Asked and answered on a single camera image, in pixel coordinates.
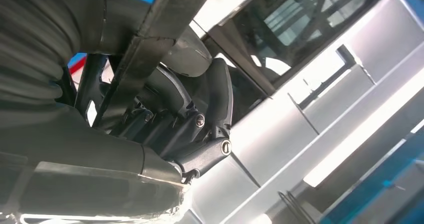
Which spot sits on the blue metal shelf rack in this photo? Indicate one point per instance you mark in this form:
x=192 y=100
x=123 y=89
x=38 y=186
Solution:
x=364 y=189

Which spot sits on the white car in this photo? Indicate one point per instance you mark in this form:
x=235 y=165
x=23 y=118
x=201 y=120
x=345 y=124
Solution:
x=281 y=143

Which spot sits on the red barrier belt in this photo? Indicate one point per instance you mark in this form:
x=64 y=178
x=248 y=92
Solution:
x=76 y=68

